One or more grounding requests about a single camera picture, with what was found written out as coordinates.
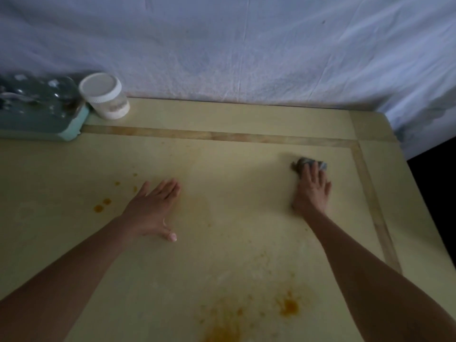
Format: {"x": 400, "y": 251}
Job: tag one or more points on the person's right forearm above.
{"x": 384, "y": 292}

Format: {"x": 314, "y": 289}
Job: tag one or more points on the mint green tray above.
{"x": 42, "y": 122}

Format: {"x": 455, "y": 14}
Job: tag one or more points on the person's right hand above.
{"x": 311, "y": 195}

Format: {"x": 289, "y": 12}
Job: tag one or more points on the blue grey rag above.
{"x": 308, "y": 162}

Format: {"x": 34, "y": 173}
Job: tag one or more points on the white wall cloth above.
{"x": 249, "y": 49}

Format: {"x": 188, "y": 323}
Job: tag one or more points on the yellow dining table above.
{"x": 231, "y": 210}

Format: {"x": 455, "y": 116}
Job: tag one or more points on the person's left hand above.
{"x": 149, "y": 213}

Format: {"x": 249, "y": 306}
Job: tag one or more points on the white lidded jar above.
{"x": 105, "y": 96}

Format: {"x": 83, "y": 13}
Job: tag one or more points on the person's left forearm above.
{"x": 57, "y": 292}

